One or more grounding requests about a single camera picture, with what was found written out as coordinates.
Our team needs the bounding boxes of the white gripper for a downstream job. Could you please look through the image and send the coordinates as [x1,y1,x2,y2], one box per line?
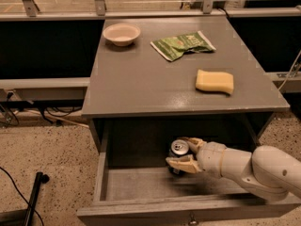
[166,137,227,178]

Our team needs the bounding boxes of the blue pepsi can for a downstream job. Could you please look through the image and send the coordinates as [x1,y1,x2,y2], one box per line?
[168,139,190,176]

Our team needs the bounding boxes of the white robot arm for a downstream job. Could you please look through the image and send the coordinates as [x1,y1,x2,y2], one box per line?
[166,137,301,201]

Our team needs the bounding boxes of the open grey top drawer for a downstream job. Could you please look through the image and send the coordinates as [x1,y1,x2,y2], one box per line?
[76,115,301,226]

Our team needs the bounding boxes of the grey cabinet counter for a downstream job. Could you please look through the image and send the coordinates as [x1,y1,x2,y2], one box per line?
[81,16,291,153]

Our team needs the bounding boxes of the yellow sponge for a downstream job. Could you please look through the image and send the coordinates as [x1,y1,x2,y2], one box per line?
[196,70,234,94]

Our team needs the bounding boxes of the green chip bag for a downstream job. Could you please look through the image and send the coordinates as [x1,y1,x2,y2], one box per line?
[150,31,216,62]

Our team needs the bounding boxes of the beige round bowl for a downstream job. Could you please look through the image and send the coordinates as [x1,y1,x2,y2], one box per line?
[103,24,141,47]

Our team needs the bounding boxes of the black chair leg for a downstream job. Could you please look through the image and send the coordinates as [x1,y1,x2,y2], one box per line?
[0,169,50,226]

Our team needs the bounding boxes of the grey metal railing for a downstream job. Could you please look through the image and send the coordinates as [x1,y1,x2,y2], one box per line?
[0,0,301,21]

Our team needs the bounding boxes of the black cables under ledge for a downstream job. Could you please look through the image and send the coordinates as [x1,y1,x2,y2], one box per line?
[0,91,83,129]

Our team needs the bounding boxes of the black floor cable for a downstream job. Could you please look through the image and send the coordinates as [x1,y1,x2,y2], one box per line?
[0,167,45,226]

